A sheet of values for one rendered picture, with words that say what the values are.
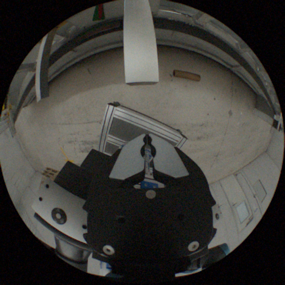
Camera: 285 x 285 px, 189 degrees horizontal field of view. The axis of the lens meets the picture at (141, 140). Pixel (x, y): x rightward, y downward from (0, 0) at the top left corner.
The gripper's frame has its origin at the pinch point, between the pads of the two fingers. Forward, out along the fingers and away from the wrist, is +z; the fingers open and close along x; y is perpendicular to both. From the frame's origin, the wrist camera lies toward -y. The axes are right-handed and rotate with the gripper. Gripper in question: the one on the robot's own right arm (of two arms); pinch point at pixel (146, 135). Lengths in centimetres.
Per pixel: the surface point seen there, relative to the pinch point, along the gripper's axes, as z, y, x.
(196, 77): 75, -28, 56
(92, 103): 83, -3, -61
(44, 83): 2.0, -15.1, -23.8
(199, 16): 8.4, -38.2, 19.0
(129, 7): -3.2, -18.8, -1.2
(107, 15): 9.8, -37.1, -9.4
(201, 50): 66, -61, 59
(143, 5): -3.2, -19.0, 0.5
